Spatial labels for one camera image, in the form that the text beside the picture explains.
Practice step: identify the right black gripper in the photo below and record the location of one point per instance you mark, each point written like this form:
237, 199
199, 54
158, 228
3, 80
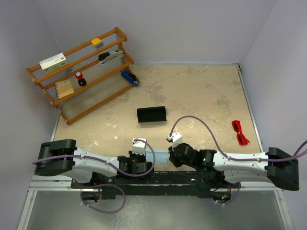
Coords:
172, 158

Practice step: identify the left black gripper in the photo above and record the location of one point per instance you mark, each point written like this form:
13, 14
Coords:
142, 156

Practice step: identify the light blue cleaning cloth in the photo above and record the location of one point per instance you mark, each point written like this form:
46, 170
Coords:
161, 156

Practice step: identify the black glasses case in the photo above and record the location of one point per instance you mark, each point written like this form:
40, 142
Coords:
151, 114

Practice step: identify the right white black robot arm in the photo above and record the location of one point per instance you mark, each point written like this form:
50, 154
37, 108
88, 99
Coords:
274, 166

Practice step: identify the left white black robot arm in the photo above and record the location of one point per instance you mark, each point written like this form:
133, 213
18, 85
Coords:
63, 157

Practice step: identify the red sunglasses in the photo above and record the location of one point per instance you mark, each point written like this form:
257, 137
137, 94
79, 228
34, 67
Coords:
239, 134

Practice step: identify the blue black stapler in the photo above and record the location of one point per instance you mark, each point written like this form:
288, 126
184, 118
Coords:
129, 77

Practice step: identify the red black stamp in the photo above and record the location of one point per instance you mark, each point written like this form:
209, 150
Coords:
81, 81

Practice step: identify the wooden three-tier shelf rack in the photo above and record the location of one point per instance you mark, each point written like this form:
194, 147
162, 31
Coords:
90, 75

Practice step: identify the brown spiral notebook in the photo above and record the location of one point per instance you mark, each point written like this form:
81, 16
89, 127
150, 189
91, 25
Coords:
64, 88

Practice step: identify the black silver stapler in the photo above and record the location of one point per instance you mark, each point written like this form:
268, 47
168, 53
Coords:
110, 56

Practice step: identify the yellow grey eraser block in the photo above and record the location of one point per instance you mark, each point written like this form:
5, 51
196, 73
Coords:
97, 43

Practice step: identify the white staples box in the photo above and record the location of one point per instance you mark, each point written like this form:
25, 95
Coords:
53, 63

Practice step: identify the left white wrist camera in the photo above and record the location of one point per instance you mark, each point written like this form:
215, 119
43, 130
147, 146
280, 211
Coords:
139, 146

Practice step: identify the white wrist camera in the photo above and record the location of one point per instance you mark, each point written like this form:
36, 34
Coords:
175, 138
139, 146

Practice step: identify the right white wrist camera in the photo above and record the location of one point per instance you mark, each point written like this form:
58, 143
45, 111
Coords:
175, 138

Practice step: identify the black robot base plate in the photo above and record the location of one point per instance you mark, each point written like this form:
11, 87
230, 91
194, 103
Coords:
202, 182

